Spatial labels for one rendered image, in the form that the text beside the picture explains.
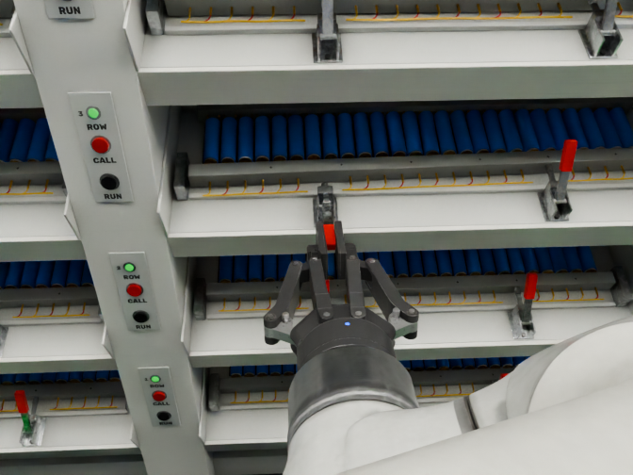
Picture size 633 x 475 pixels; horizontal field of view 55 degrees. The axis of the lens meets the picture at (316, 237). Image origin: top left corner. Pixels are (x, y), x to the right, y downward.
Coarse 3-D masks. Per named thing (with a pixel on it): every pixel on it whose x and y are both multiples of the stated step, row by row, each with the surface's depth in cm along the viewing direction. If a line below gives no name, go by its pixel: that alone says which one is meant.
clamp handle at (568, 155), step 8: (568, 144) 65; (576, 144) 65; (568, 152) 66; (560, 160) 67; (568, 160) 66; (560, 168) 67; (568, 168) 66; (560, 176) 67; (568, 176) 67; (560, 184) 68; (552, 192) 69; (560, 192) 68; (560, 200) 68
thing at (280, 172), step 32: (288, 160) 70; (320, 160) 70; (352, 160) 71; (384, 160) 71; (416, 160) 71; (448, 160) 71; (480, 160) 71; (512, 160) 71; (544, 160) 71; (576, 160) 71; (608, 160) 71; (256, 192) 70; (288, 192) 70
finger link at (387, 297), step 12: (372, 264) 56; (372, 276) 55; (384, 276) 54; (372, 288) 56; (384, 288) 52; (396, 288) 52; (384, 300) 52; (396, 300) 51; (384, 312) 53; (408, 312) 49; (408, 336) 50
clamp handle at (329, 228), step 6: (324, 204) 67; (324, 210) 67; (330, 210) 67; (324, 216) 66; (330, 216) 66; (324, 222) 65; (330, 222) 65; (324, 228) 64; (330, 228) 64; (330, 234) 63; (330, 240) 62; (330, 246) 62
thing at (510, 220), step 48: (192, 144) 74; (192, 192) 71; (528, 192) 72; (576, 192) 72; (624, 192) 72; (192, 240) 68; (240, 240) 69; (288, 240) 69; (384, 240) 70; (432, 240) 70; (480, 240) 71; (528, 240) 71; (576, 240) 72; (624, 240) 72
